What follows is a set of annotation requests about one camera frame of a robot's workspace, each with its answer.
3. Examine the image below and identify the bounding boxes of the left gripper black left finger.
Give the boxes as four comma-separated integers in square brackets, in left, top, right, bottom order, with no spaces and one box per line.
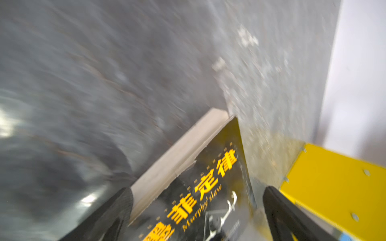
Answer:
[61,187,133,241]

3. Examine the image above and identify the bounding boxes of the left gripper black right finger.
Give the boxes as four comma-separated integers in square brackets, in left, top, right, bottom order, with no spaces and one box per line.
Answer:
[263,186,336,241]

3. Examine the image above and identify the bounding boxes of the black book gold characters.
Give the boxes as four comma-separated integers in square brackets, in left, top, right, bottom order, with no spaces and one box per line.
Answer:
[125,108,254,241]

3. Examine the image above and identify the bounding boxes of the yellow pink blue bookshelf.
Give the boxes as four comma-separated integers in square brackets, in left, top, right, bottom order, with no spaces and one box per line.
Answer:
[280,144,386,241]

